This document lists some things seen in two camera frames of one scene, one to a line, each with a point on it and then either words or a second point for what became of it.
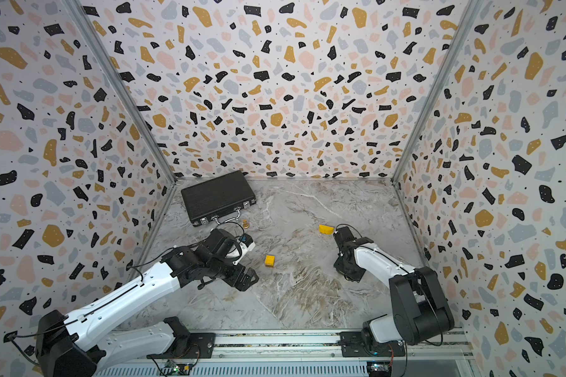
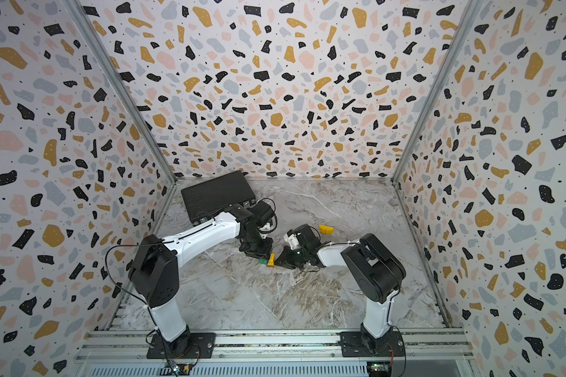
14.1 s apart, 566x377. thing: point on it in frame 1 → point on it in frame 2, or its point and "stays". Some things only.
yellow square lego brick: (270, 261) stays
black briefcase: (220, 199) stays
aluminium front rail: (312, 347) stays
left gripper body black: (220, 269) → (258, 246)
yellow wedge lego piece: (325, 229) stays
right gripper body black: (347, 272) → (294, 258)
